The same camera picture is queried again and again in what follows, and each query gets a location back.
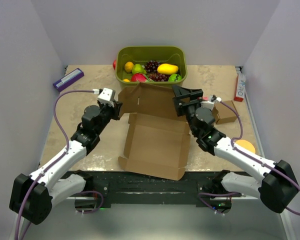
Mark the red white toothpaste box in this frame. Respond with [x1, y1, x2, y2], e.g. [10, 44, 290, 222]
[233, 73, 246, 102]

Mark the small brown cardboard box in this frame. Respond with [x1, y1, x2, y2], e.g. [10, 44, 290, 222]
[212, 103, 237, 125]

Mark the red fruit behind bin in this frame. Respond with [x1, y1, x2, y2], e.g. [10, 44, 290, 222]
[112, 59, 117, 70]

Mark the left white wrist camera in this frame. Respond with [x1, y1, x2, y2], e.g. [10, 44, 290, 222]
[92, 87, 116, 108]

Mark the dark grape bunch upper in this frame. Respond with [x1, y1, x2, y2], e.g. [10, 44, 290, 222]
[144, 60, 161, 74]

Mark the green plastic bin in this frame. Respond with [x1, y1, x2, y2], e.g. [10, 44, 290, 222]
[114, 45, 188, 88]

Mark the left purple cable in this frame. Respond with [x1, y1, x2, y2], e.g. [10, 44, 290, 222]
[14, 88, 101, 240]

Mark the green pear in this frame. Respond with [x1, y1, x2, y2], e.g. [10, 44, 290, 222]
[131, 63, 147, 75]

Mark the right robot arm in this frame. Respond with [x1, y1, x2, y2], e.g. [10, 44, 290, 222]
[172, 85, 299, 214]

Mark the orange round sponge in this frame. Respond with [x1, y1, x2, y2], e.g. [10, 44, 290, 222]
[235, 139, 256, 154]

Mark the yellow mango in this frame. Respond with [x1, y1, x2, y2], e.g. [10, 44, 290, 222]
[157, 63, 179, 75]

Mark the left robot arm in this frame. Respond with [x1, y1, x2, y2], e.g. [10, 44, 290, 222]
[9, 101, 123, 225]

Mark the purple rectangular box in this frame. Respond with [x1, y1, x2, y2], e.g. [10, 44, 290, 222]
[52, 68, 85, 93]

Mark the dark grape bunch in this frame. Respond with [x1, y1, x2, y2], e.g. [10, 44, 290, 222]
[148, 73, 170, 82]
[144, 60, 161, 74]

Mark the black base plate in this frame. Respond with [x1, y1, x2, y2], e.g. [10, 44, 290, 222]
[73, 170, 233, 213]

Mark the dark grape bunch lower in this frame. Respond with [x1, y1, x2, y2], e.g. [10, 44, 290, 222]
[148, 73, 170, 82]

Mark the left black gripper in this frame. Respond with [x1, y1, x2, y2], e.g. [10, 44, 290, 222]
[95, 99, 123, 135]

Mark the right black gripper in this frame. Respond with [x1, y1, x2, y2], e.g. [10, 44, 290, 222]
[171, 84, 204, 136]

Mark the large cardboard box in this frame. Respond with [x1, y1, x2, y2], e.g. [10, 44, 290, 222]
[118, 83, 191, 181]

